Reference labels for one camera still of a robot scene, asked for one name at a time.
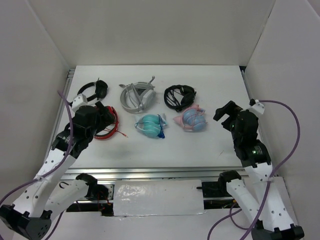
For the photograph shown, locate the pink and blue cat-ear headphones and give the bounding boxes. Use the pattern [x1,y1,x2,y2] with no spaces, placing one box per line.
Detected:
[173,104,207,132]

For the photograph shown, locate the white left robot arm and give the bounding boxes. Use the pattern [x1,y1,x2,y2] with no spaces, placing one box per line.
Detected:
[0,101,116,240]

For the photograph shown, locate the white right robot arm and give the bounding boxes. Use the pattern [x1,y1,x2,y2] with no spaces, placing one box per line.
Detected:
[213,99,305,240]

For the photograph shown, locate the red and black headphones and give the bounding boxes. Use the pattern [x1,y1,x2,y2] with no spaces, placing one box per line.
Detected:
[94,106,128,140]

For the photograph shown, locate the black on-ear headphones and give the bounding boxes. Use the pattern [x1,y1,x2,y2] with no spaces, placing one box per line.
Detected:
[77,79,108,102]

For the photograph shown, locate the teal cat-ear headphones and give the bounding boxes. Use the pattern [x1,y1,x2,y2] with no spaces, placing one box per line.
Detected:
[134,113,168,139]

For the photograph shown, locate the small black headphones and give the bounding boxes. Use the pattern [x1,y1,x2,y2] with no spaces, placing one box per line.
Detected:
[163,84,197,112]

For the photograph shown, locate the grey gaming headset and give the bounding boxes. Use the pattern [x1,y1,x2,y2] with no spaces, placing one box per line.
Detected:
[119,75,157,114]

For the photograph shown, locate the silver foil cover plate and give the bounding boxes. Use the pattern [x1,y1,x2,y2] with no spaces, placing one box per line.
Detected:
[113,179,205,217]

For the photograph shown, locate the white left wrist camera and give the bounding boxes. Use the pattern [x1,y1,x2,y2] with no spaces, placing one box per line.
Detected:
[71,93,88,112]

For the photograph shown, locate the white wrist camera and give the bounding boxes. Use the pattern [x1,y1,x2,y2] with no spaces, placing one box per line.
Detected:
[71,93,88,112]
[248,98,265,117]

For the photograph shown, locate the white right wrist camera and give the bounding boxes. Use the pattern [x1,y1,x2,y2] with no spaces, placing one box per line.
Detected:
[248,98,265,117]

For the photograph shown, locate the aluminium right side rail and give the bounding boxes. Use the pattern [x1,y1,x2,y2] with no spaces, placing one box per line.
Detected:
[240,69,278,173]

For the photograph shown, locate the aluminium rail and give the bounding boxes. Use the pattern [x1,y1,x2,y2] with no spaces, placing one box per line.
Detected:
[44,68,76,160]
[240,69,278,173]
[61,166,248,181]

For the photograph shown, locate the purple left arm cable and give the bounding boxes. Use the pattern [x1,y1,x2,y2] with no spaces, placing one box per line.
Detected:
[0,90,76,240]

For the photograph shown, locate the aluminium left side rail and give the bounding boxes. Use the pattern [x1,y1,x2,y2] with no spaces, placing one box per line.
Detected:
[44,68,76,160]

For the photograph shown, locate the aluminium front rail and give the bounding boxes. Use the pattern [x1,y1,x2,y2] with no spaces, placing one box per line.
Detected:
[61,166,248,181]

